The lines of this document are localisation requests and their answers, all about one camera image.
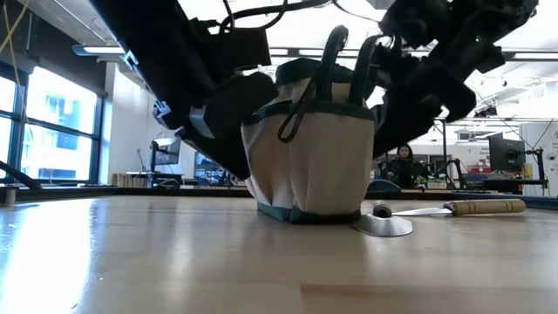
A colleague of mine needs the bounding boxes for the wide trowel wooden handle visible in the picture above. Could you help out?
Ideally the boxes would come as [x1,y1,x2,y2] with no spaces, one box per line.
[391,198,527,218]

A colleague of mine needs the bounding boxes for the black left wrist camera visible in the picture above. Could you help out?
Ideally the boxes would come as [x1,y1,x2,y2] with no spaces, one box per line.
[217,26,272,70]

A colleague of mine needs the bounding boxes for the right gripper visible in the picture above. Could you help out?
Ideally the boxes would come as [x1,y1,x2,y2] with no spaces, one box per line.
[371,0,479,158]

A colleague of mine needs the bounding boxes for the yellow hanging cable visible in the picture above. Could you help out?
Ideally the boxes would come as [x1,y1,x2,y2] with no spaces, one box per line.
[0,0,31,92]

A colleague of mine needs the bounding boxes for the beige green canvas gardening bag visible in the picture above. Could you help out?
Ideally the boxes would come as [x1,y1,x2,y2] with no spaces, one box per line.
[241,56,377,226]

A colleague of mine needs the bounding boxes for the long ceiling light strip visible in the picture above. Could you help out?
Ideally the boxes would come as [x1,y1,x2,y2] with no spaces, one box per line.
[500,50,558,62]
[72,43,315,58]

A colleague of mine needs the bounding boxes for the wooden crate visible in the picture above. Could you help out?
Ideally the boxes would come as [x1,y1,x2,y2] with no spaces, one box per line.
[111,172,145,188]

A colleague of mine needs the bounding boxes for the narrow trowel wooden handle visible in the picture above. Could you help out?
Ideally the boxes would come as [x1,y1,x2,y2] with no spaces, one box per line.
[351,199,414,239]

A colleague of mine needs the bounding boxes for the seated person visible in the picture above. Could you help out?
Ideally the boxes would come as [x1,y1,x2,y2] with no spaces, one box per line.
[385,142,422,189]

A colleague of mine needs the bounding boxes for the small black ceiling device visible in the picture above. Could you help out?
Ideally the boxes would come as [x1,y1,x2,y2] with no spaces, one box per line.
[473,104,499,119]

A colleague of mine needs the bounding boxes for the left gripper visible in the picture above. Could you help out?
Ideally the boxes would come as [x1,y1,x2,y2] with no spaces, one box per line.
[180,71,281,181]

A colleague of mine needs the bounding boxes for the green-handled pruning shears with strap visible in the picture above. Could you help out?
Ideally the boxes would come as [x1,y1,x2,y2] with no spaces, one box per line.
[277,24,384,145]

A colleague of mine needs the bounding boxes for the small grey post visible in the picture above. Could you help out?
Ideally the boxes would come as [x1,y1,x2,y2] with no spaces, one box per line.
[1,184,18,207]

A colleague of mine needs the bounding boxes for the dark chair back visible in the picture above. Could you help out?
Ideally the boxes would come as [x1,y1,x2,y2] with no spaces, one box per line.
[368,179,402,195]

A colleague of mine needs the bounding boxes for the black metal rig frame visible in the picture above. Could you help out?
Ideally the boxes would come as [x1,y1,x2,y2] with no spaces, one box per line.
[435,116,450,184]

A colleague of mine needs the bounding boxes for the grey computer monitor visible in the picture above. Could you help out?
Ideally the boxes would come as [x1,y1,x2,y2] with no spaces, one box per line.
[149,136,182,175]

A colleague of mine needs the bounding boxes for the white cabinet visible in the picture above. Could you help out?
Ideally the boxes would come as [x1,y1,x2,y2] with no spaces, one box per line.
[518,121,558,197]

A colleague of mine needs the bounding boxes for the black computer monitor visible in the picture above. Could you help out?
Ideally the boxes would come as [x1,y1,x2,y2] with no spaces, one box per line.
[487,132,527,174]

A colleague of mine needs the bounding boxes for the blue framed window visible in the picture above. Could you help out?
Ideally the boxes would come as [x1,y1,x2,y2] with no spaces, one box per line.
[0,65,104,184]

